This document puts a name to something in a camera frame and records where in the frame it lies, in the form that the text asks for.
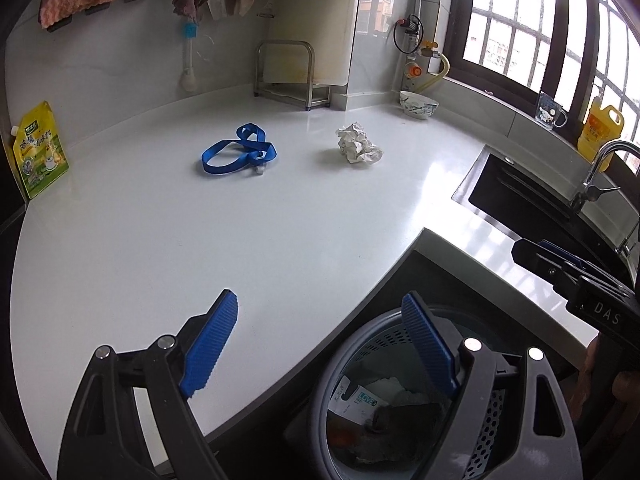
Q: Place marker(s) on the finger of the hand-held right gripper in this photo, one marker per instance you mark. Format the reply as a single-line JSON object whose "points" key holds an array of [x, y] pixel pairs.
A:
{"points": [[562, 252], [537, 260]]}

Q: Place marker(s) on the orange valve knob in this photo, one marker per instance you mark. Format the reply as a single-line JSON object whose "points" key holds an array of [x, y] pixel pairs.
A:
{"points": [[413, 71]]}

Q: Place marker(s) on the blue and white hanging brush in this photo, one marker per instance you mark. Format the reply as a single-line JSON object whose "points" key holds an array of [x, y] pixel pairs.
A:
{"points": [[189, 55]]}

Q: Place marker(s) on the grey-blue perforated trash basket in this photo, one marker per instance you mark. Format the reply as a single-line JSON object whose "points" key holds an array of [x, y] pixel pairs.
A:
{"points": [[325, 375]]}

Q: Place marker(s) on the chrome faucet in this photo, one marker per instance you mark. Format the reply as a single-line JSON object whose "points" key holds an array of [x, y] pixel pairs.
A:
{"points": [[597, 160]]}

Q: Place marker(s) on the large white board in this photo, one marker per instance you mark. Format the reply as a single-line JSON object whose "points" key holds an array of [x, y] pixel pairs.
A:
{"points": [[320, 10]]}

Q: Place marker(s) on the white patterned ceramic bowl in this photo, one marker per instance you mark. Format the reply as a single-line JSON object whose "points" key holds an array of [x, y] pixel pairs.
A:
{"points": [[419, 106]]}

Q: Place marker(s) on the metal counter rack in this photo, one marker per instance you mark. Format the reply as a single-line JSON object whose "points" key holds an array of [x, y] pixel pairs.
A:
{"points": [[310, 75]]}

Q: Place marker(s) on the black kitchen sink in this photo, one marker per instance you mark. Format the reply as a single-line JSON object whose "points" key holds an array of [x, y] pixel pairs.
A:
{"points": [[520, 195]]}

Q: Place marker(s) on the dark framed window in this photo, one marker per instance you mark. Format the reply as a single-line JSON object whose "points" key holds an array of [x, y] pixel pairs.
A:
{"points": [[575, 25]]}

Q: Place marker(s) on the clear glass mug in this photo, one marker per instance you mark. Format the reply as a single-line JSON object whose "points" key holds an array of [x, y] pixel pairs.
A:
{"points": [[549, 112]]}

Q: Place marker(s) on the person's right hand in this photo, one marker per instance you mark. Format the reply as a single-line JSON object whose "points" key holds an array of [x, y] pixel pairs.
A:
{"points": [[627, 385]]}

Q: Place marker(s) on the white paper ball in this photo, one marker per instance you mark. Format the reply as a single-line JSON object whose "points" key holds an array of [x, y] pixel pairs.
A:
{"points": [[357, 145]]}

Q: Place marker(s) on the yellow oil bottle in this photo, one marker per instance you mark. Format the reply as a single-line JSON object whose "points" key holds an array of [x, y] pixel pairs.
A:
{"points": [[600, 132]]}

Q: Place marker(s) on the yellow-green stand-up pouch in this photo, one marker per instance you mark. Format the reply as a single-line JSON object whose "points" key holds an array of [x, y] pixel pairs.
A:
{"points": [[42, 155]]}

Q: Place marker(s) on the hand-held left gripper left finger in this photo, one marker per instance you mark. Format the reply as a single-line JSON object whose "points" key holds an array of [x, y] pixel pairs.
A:
{"points": [[210, 345]]}

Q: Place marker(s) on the white hanging cloth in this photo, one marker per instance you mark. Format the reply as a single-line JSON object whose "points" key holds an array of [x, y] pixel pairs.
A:
{"points": [[225, 5]]}

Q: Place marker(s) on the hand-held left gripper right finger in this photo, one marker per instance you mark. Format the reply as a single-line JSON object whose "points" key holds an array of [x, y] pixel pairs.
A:
{"points": [[430, 345]]}

